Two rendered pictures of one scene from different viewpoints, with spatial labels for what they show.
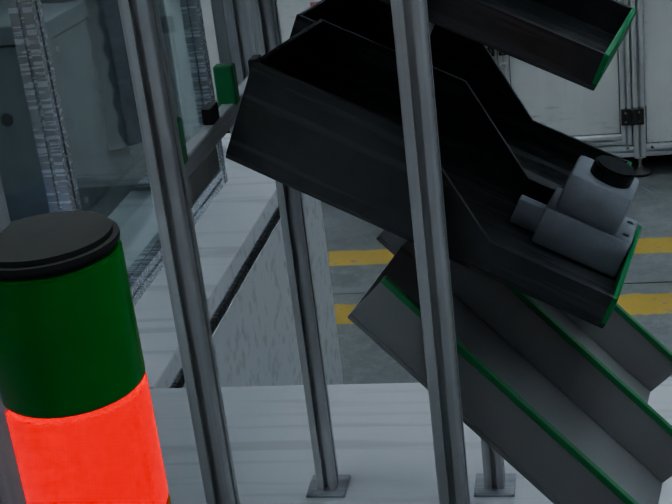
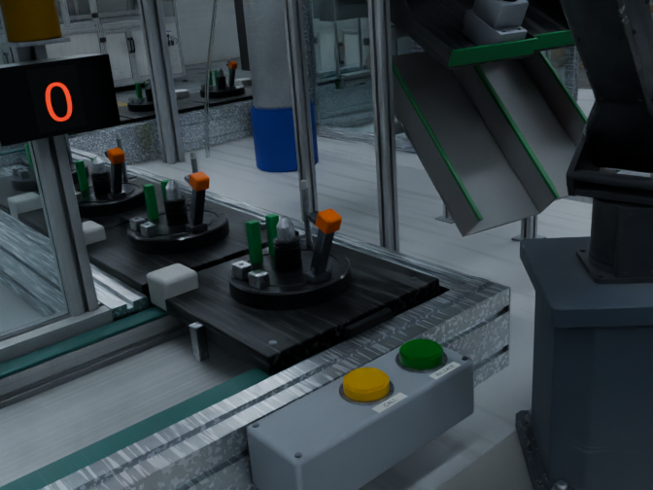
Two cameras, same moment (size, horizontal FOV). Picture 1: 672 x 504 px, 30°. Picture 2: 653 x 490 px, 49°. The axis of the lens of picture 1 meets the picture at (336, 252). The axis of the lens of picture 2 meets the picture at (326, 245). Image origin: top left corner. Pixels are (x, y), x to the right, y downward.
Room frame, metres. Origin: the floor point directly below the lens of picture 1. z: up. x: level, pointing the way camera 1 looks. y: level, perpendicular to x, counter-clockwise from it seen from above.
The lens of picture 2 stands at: (-0.01, -0.57, 1.30)
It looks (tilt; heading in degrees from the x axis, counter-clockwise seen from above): 21 degrees down; 39
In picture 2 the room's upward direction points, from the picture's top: 4 degrees counter-clockwise
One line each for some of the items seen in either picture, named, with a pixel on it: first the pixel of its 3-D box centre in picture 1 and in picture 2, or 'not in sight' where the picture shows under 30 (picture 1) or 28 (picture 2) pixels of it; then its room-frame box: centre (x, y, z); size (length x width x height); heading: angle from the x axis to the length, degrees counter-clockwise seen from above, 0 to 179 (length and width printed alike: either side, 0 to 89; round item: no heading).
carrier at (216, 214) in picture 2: not in sight; (175, 206); (0.61, 0.19, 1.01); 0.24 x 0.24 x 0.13; 78
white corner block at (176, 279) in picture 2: not in sight; (173, 287); (0.48, 0.06, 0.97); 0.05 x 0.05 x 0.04; 78
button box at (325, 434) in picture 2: not in sight; (367, 418); (0.43, -0.25, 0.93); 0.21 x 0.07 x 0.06; 168
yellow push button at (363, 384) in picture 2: not in sight; (366, 388); (0.43, -0.25, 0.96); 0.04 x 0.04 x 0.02
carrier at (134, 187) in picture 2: not in sight; (100, 179); (0.66, 0.43, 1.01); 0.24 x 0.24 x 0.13; 78
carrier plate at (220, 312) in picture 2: not in sight; (292, 291); (0.55, -0.06, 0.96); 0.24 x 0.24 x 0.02; 78
